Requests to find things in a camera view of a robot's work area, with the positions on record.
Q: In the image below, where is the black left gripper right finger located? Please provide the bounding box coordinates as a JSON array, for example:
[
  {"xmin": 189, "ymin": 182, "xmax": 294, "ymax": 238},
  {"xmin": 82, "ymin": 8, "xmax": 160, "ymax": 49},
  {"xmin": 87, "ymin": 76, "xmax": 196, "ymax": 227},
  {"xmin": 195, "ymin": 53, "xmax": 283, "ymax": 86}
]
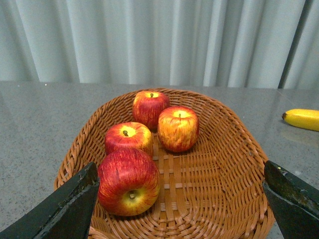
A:
[{"xmin": 262, "ymin": 160, "xmax": 319, "ymax": 239}]

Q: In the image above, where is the red yellow apple right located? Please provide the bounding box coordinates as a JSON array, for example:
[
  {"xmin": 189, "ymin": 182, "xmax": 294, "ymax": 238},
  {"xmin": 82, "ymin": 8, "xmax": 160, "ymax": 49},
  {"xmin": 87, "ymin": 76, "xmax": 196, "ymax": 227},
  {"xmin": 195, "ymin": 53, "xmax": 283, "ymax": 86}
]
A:
[{"xmin": 158, "ymin": 106, "xmax": 199, "ymax": 152}]

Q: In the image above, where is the pale green curtain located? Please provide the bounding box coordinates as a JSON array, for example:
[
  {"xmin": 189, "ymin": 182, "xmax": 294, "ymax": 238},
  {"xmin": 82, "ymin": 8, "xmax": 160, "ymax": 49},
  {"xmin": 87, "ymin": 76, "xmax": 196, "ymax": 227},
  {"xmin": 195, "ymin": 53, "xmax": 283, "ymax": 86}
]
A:
[{"xmin": 0, "ymin": 0, "xmax": 319, "ymax": 90}]

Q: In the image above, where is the red apple back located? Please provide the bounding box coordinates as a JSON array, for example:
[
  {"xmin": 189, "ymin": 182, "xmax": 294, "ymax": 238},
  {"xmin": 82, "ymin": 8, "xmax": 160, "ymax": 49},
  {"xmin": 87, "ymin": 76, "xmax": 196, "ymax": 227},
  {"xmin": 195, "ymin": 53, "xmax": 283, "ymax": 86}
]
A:
[{"xmin": 132, "ymin": 91, "xmax": 170, "ymax": 130}]

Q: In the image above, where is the yellow banana on table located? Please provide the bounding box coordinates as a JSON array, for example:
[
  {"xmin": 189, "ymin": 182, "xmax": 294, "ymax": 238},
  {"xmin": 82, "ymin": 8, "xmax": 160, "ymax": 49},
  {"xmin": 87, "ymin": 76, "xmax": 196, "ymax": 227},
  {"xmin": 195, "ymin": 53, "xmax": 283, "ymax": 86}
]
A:
[{"xmin": 282, "ymin": 109, "xmax": 319, "ymax": 131}]

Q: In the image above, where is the brown wicker basket left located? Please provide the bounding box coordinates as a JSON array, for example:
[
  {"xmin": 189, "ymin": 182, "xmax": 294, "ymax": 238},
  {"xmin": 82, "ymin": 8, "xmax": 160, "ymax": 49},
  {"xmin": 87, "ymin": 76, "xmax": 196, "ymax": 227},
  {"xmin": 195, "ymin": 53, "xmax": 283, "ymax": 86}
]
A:
[{"xmin": 53, "ymin": 87, "xmax": 276, "ymax": 239}]

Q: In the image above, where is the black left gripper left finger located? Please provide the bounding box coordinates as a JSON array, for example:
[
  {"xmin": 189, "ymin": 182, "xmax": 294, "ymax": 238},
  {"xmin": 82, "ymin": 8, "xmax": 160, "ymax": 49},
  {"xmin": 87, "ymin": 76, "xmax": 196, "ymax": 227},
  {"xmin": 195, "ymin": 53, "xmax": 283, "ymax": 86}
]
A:
[{"xmin": 0, "ymin": 162, "xmax": 100, "ymax": 239}]

